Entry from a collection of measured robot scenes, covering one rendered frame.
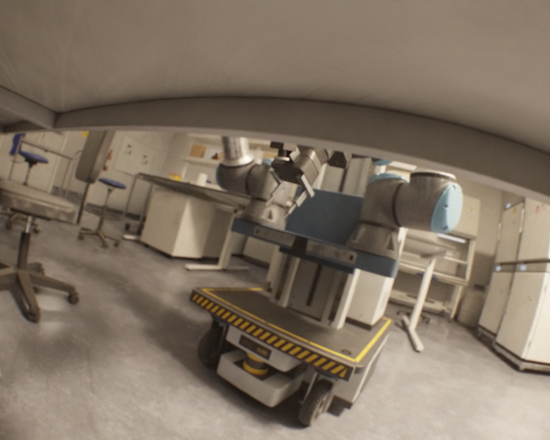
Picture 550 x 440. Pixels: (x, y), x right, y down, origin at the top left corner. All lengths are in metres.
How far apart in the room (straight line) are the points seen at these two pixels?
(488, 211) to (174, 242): 5.45
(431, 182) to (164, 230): 2.93
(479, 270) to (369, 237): 4.93
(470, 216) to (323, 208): 4.11
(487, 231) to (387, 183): 4.99
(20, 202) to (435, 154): 1.16
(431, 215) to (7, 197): 1.39
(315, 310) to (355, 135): 1.01
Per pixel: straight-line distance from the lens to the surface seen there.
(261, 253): 5.07
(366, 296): 1.23
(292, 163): 0.44
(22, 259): 1.39
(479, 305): 5.05
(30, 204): 1.15
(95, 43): 0.31
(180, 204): 3.17
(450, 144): 0.24
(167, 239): 3.23
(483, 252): 5.74
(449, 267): 5.37
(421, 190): 0.82
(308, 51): 0.20
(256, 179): 1.11
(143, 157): 7.60
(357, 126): 0.24
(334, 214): 1.09
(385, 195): 0.88
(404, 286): 5.34
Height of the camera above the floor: 0.61
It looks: 3 degrees up
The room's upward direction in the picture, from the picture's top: 16 degrees clockwise
